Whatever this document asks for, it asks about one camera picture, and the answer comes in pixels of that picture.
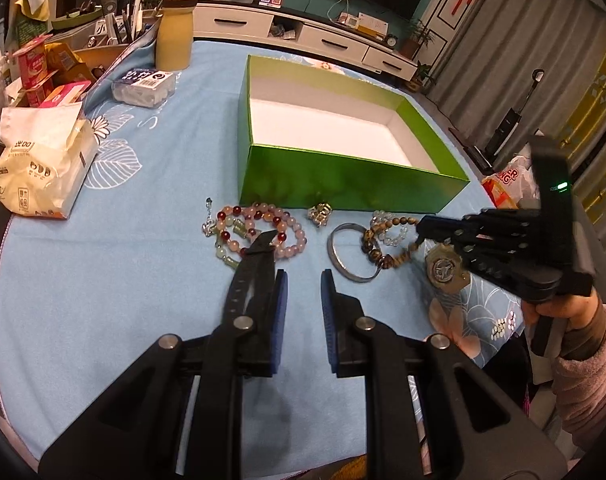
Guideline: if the grey curtain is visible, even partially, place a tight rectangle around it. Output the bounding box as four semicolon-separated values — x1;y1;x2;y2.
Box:
429;0;606;166

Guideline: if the red and peach bead bracelet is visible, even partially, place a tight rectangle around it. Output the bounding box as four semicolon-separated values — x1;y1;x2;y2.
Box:
215;204;289;256

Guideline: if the clear crystal bead bracelet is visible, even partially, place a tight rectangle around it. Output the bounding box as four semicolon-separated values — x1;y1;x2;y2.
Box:
371;210;410;248

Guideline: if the light blue floral tablecloth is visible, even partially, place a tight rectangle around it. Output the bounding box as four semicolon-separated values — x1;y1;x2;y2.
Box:
0;39;530;478

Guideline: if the red snack box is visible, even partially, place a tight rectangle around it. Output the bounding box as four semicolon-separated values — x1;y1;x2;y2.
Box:
13;35;49;90

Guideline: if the pink right sleeve forearm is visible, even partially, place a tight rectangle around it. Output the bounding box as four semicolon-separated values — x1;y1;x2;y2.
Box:
552;304;606;452

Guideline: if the green cardboard box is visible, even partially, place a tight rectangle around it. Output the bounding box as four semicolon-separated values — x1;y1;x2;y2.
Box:
238;55;469;214

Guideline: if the white plastic shopping bag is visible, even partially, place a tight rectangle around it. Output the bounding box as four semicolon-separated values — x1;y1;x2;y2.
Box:
482;155;539;209

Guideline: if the white TV cabinet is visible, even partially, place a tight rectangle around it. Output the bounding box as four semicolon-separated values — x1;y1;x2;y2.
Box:
192;2;418;81

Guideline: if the white tissue pack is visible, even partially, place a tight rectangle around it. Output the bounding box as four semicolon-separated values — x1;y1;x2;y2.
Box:
0;102;98;219

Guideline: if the brown wooden bead bracelet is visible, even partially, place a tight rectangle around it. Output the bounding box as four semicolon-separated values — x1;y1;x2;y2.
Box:
360;214;427;270

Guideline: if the pink bead bracelet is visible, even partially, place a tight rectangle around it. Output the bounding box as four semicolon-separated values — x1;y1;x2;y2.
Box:
242;202;308;262

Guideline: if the silver bangle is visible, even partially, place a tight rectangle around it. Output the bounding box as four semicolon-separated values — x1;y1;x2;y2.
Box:
327;222;381;284

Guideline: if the potted plant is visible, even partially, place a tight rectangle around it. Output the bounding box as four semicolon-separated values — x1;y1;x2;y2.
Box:
398;20;434;58

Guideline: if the upright vacuum cleaner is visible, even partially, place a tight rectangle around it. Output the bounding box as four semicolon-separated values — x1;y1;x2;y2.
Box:
478;68;545;176

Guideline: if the right hand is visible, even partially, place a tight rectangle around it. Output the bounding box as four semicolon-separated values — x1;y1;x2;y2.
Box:
521;288;600;330

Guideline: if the gold ring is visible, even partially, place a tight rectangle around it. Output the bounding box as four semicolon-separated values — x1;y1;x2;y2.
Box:
307;202;333;228

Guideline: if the yellow bottle brown lid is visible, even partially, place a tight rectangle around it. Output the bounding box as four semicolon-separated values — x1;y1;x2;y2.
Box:
155;0;198;72

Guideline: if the clear box of cotton swabs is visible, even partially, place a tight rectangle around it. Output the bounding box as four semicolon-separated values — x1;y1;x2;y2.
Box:
112;68;176;108

